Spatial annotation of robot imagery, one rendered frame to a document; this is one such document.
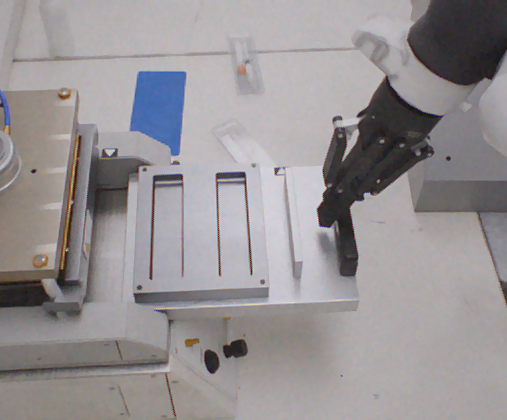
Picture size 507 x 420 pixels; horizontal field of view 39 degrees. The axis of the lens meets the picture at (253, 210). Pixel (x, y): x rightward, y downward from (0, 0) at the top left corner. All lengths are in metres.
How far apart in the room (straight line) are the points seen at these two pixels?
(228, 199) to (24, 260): 0.31
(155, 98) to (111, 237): 0.49
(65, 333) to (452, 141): 0.69
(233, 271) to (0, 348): 0.29
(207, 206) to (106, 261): 0.16
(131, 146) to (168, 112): 0.40
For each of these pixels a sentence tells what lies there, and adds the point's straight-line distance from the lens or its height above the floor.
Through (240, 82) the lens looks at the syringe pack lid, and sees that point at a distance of 1.42.
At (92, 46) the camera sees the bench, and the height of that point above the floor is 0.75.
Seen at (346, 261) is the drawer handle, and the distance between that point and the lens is 0.88.
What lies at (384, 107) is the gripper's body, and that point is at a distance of 0.76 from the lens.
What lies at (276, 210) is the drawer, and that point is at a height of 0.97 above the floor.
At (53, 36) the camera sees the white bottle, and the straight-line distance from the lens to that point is 1.52.
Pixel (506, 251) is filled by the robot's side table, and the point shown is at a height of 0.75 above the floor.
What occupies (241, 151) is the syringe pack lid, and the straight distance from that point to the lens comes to 1.29.
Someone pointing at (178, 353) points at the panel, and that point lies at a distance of 0.92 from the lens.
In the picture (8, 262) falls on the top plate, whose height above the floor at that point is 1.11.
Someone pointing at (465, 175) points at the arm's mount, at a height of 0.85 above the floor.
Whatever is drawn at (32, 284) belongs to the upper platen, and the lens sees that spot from 0.86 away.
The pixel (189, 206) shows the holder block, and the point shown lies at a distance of 0.94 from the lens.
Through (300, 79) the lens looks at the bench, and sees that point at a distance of 1.46.
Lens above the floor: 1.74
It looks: 53 degrees down
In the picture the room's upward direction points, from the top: 1 degrees clockwise
